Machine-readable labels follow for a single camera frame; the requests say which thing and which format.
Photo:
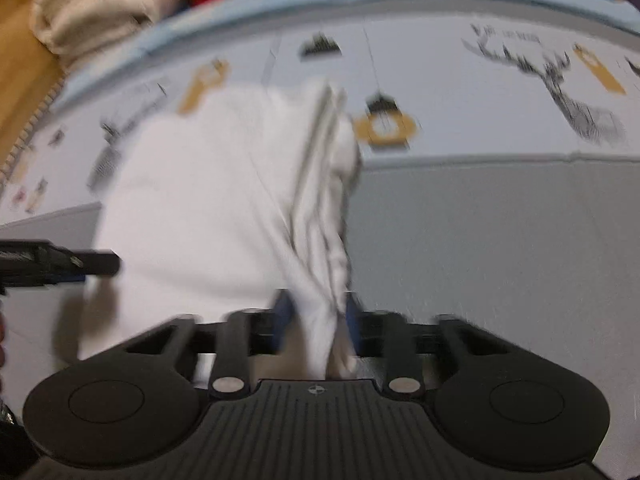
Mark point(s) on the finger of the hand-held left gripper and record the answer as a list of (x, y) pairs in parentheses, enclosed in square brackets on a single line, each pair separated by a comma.
[(30, 284), (65, 260)]

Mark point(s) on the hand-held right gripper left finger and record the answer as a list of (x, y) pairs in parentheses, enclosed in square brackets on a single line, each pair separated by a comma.
[(282, 320)]

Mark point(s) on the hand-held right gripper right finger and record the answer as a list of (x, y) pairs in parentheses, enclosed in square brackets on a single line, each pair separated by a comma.
[(352, 322)]

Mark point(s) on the white tank top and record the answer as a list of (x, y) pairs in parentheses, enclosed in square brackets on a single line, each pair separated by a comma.
[(200, 210)]

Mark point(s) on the grey mattress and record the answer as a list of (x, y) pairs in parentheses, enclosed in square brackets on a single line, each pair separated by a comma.
[(500, 260)]

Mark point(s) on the wooden headboard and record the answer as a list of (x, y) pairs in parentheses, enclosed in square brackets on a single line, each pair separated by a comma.
[(25, 85)]

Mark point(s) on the deer print bed sheet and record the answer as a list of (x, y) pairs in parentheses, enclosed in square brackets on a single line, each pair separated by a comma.
[(475, 110)]

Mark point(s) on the cream folded blanket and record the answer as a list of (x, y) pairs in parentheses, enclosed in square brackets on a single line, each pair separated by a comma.
[(100, 5)]

